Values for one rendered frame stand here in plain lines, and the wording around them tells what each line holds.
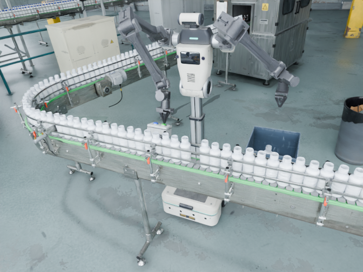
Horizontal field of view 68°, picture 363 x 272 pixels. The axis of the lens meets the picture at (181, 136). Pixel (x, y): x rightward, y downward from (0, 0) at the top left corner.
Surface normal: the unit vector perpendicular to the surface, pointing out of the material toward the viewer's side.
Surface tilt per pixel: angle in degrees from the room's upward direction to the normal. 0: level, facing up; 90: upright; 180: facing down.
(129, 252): 0
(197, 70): 90
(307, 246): 0
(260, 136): 90
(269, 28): 90
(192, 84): 90
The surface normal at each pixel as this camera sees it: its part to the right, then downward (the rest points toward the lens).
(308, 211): -0.40, 0.52
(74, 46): 0.75, 0.32
